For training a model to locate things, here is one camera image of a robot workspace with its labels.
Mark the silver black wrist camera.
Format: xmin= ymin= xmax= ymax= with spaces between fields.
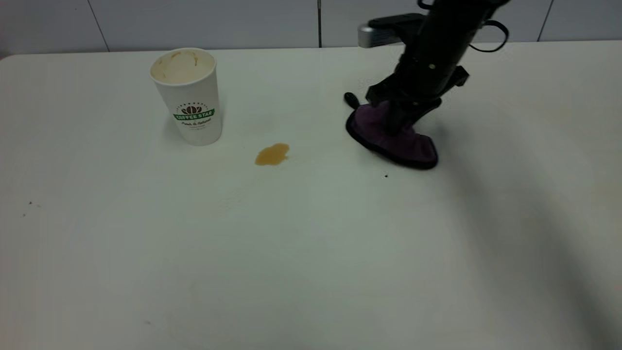
xmin=358 ymin=13 xmax=426 ymax=49

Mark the brown coffee spill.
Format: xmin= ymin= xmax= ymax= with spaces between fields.
xmin=255 ymin=143 xmax=291 ymax=167

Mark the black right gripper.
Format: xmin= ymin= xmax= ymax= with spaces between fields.
xmin=365 ymin=49 xmax=470 ymax=137

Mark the white paper coffee cup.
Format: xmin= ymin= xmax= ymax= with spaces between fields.
xmin=149 ymin=48 xmax=223 ymax=147

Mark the purple cloth with black trim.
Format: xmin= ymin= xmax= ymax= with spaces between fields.
xmin=344 ymin=91 xmax=439 ymax=170

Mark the black cable loop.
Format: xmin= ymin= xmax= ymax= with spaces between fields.
xmin=468 ymin=19 xmax=510 ymax=53

